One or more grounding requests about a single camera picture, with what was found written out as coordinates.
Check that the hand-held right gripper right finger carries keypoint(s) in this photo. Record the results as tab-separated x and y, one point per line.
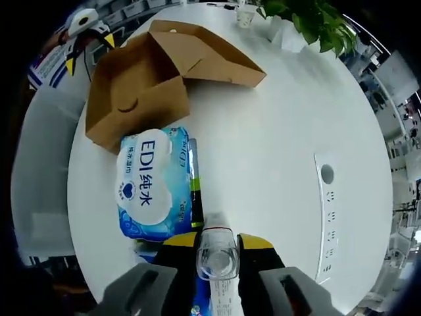
260	273

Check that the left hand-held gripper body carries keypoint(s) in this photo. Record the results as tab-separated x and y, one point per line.
82	23

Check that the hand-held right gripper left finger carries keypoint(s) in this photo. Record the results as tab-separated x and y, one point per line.
174	270

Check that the clear spray bottle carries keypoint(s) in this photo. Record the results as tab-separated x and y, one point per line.
217	256

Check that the brown cardboard shoe box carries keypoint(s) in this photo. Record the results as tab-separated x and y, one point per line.
138	85

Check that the black green pouch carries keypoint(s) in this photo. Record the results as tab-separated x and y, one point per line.
197	204

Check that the blue white wet wipes pack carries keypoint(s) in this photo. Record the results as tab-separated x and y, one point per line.
148	184

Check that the white table socket strip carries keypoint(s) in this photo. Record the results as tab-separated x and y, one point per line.
329	214

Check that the white paper cup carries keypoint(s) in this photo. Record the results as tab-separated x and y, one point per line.
246	18

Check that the green plant in white pot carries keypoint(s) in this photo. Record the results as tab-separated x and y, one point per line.
322	26

